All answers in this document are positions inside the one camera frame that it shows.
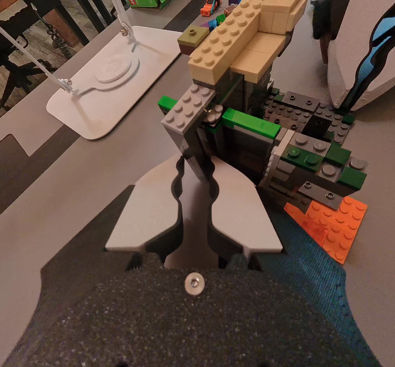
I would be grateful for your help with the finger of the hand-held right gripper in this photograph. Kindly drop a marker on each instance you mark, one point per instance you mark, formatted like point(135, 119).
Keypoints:
point(348, 18)
point(382, 73)

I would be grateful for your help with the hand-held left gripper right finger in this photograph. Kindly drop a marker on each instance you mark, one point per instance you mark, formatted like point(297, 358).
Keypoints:
point(247, 215)

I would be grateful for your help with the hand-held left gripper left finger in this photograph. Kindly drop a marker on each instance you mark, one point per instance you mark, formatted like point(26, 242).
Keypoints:
point(145, 215)

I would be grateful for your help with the brick building model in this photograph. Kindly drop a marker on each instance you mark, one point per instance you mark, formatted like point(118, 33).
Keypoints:
point(222, 42)

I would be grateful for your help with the person's right hand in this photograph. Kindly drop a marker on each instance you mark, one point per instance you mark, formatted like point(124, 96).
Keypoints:
point(324, 52)

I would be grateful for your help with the white book stand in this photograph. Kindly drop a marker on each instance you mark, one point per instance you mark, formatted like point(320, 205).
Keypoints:
point(101, 104)

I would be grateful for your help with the pile of small brick figures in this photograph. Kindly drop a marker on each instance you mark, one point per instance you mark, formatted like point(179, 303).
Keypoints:
point(213, 5)

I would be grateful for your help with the black office chair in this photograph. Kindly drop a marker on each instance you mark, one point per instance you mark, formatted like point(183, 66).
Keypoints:
point(12, 64)

